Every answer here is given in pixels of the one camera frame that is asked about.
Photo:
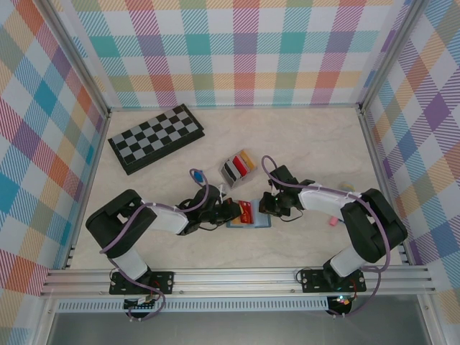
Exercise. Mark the blue leather card holder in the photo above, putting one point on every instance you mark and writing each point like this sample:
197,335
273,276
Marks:
264,223

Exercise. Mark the clear acrylic card organizer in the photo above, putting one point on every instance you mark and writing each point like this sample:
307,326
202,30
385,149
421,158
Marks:
239,181

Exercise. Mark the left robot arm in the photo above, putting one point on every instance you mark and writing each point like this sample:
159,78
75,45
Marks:
122,223

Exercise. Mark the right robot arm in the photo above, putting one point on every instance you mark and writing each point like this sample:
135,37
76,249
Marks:
373,223

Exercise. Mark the grey credit card stack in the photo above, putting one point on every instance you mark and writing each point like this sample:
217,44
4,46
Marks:
230,170

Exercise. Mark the gold credit card stack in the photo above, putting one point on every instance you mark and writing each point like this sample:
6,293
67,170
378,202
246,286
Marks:
248,160

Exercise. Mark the red credit card stack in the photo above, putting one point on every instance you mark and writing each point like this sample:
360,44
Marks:
240,164

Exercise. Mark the blue toy brick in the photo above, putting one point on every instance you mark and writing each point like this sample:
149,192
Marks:
197,177

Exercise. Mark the black grey chessboard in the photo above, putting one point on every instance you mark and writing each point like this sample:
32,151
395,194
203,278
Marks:
154,138

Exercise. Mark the small circuit board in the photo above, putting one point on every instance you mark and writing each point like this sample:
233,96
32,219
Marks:
143,301
341,300

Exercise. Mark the aluminium frame rail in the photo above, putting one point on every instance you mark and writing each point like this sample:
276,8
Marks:
377,161
269,106
94,161
233,282

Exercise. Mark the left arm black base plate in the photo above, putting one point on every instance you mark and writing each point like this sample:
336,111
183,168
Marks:
163,282

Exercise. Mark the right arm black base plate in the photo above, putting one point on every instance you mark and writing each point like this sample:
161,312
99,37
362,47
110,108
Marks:
311,282

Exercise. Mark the aluminium frame post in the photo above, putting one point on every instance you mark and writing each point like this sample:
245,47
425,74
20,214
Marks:
391,54
79,61

